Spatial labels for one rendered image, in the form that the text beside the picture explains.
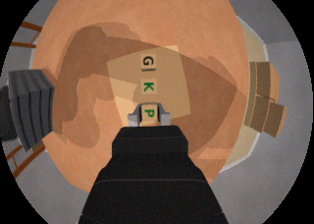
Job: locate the beige letter block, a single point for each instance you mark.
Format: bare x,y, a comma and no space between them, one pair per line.
149,111
148,62
148,86

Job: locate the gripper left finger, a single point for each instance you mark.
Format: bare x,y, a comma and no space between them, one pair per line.
135,118

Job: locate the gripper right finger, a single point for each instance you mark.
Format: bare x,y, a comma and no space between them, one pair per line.
163,117

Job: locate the tan square mat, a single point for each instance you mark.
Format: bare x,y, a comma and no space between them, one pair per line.
125,75

